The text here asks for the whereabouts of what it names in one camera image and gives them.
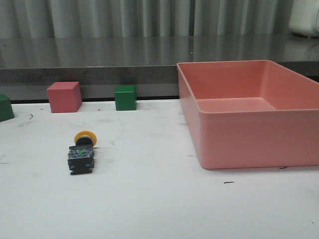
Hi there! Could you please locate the grey pleated curtain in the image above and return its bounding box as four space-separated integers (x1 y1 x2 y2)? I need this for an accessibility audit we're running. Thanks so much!
0 0 293 39

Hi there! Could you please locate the green cube block left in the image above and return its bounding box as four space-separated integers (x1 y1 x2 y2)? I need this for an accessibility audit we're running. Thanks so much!
0 94 14 122

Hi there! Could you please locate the white appliance on counter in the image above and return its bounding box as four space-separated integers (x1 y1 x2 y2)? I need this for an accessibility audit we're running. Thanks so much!
289 0 319 37

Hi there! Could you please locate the grey stone counter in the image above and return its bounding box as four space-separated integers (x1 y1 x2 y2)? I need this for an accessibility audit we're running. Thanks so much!
0 34 319 103

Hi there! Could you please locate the yellow push button switch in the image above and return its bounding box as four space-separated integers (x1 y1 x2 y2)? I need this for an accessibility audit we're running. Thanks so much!
67 130 97 175

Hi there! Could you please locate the pink plastic bin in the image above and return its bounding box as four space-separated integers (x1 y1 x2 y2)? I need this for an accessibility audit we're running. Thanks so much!
177 60 319 169

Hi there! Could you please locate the green cube block centre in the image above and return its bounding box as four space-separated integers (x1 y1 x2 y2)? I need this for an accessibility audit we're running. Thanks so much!
115 85 137 111

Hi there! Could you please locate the pink cube block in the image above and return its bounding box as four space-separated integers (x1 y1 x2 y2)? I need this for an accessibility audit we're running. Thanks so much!
47 82 82 113

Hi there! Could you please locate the green cube block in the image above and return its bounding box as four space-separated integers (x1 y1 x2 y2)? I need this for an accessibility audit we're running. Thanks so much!
115 85 137 111
0 94 14 122

